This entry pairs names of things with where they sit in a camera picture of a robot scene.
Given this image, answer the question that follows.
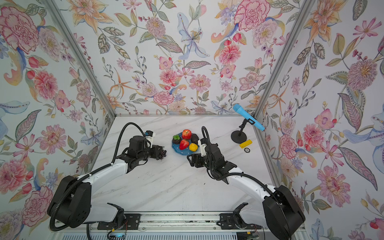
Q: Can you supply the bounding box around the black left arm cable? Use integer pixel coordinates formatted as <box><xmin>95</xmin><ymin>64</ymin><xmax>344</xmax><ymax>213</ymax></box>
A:
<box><xmin>48</xmin><ymin>122</ymin><xmax>148</xmax><ymax>240</ymax></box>

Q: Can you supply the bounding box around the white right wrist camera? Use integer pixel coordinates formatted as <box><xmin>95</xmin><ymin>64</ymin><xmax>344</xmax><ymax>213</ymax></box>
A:
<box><xmin>199</xmin><ymin>144</ymin><xmax>207</xmax><ymax>157</ymax></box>

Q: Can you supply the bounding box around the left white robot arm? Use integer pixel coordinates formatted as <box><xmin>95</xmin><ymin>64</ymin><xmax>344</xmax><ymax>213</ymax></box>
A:
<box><xmin>47</xmin><ymin>136</ymin><xmax>167</xmax><ymax>232</ymax></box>

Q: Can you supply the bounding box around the aluminium corner post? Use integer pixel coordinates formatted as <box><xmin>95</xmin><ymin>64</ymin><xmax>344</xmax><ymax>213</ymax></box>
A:
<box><xmin>42</xmin><ymin>0</ymin><xmax>117</xmax><ymax>120</ymax></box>
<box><xmin>255</xmin><ymin>1</ymin><xmax>314</xmax><ymax>120</ymax></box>

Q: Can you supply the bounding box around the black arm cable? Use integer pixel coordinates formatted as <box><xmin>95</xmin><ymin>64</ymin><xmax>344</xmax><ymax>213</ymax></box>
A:
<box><xmin>48</xmin><ymin>122</ymin><xmax>148</xmax><ymax>240</ymax></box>
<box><xmin>200</xmin><ymin>125</ymin><xmax>293</xmax><ymax>238</ymax></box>

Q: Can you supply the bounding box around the dark brown toy avocado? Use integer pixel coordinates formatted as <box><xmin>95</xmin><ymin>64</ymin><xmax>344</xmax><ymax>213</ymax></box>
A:
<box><xmin>191</xmin><ymin>134</ymin><xmax>200</xmax><ymax>145</ymax></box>

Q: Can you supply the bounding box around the aluminium corner post right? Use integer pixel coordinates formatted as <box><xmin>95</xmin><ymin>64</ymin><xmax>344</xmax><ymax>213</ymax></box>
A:
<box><xmin>255</xmin><ymin>1</ymin><xmax>314</xmax><ymax>120</ymax></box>

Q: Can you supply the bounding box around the dark purple toy grape bunch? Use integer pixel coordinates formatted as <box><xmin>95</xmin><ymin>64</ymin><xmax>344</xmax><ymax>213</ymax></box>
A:
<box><xmin>158</xmin><ymin>147</ymin><xmax>167</xmax><ymax>160</ymax></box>

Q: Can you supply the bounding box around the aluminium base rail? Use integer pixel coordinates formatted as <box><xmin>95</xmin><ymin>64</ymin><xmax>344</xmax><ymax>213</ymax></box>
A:
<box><xmin>47</xmin><ymin>211</ymin><xmax>301</xmax><ymax>240</ymax></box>

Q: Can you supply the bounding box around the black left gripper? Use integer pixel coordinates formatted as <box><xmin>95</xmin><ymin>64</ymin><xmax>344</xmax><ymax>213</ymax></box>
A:
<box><xmin>136</xmin><ymin>144</ymin><xmax>164</xmax><ymax>162</ymax></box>

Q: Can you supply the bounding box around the black microphone stand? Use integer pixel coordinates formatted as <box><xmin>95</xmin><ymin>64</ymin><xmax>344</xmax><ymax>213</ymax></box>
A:
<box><xmin>231</xmin><ymin>119</ymin><xmax>255</xmax><ymax>144</ymax></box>

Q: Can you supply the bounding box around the red yellow toy apple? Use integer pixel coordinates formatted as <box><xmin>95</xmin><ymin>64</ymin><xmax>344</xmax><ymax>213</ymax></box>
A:
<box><xmin>182</xmin><ymin>129</ymin><xmax>192</xmax><ymax>140</ymax></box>

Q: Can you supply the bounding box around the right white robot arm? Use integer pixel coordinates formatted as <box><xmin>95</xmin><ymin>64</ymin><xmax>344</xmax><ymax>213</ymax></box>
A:
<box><xmin>187</xmin><ymin>144</ymin><xmax>306</xmax><ymax>240</ymax></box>

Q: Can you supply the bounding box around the aluminium corner post left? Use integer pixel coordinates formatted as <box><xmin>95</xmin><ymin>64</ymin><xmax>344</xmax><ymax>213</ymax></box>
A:
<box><xmin>42</xmin><ymin>0</ymin><xmax>117</xmax><ymax>120</ymax></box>

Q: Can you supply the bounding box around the yellow toy block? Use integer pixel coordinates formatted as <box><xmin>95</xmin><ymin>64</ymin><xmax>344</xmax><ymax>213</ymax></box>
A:
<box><xmin>239</xmin><ymin>140</ymin><xmax>253</xmax><ymax>149</ymax></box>

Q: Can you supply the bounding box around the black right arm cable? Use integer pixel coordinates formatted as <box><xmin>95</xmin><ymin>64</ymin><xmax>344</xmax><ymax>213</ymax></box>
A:
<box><xmin>200</xmin><ymin>125</ymin><xmax>293</xmax><ymax>238</ymax></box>

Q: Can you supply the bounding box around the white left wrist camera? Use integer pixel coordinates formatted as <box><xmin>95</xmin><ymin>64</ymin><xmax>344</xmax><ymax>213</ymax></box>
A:
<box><xmin>145</xmin><ymin>131</ymin><xmax>156</xmax><ymax>146</ymax></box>

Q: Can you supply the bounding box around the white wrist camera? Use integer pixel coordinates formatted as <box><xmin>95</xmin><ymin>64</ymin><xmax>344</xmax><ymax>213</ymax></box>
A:
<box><xmin>199</xmin><ymin>144</ymin><xmax>207</xmax><ymax>157</ymax></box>
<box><xmin>145</xmin><ymin>131</ymin><xmax>156</xmax><ymax>146</ymax></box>

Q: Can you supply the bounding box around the blue toy microphone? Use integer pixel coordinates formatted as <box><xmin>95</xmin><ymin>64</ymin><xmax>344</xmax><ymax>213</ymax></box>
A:
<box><xmin>233</xmin><ymin>104</ymin><xmax>265</xmax><ymax>131</ymax></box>

